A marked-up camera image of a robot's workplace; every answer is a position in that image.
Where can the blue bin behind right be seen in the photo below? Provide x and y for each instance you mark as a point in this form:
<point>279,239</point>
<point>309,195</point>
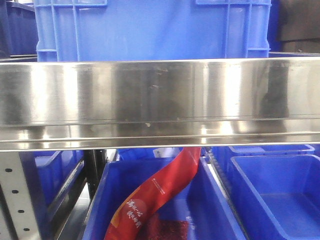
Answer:
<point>223,154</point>

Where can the blue bin with red packet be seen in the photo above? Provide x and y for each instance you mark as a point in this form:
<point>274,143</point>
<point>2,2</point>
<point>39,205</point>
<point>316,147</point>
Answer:
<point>201,204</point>

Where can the blue bin at lower left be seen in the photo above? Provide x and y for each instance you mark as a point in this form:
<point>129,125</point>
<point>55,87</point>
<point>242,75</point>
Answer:
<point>53,169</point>

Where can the empty blue bin at right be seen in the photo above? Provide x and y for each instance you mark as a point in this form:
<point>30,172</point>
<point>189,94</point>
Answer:
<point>278,197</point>

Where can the red printed snack packet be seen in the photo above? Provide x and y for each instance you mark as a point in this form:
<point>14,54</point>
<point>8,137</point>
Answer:
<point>152,194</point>

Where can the dark red mesh pad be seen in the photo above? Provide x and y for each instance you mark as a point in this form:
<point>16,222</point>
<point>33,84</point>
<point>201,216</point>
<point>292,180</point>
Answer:
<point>162,229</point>

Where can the large blue plastic crate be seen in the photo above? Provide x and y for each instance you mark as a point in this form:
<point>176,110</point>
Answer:
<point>140,30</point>

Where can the dark blue crate upper left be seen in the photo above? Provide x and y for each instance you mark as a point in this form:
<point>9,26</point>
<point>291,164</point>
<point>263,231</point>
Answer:
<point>18,29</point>

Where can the perforated grey rack upright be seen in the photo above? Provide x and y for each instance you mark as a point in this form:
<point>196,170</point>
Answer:
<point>17,197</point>

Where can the stainless steel shelf rail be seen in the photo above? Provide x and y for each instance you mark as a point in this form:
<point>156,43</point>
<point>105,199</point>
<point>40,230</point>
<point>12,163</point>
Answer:
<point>178,103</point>

